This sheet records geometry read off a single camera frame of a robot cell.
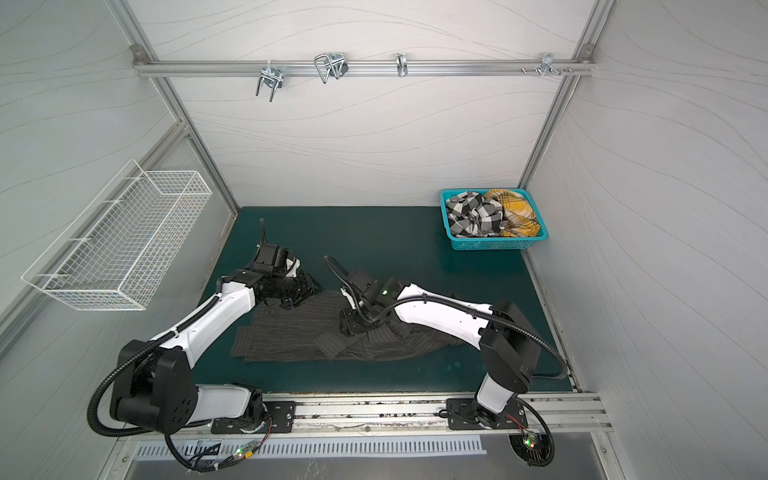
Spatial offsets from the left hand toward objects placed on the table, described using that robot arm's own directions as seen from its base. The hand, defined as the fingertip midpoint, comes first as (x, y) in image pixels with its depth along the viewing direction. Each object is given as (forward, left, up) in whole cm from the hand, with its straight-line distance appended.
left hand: (326, 285), depth 85 cm
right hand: (-9, -9, -1) cm, 13 cm away
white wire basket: (-4, +45, +20) cm, 49 cm away
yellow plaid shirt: (+29, -64, -2) cm, 70 cm away
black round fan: (-36, -56, -15) cm, 68 cm away
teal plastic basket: (+21, -55, -5) cm, 59 cm away
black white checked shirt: (+33, -47, -4) cm, 58 cm away
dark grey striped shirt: (-9, +5, -12) cm, 16 cm away
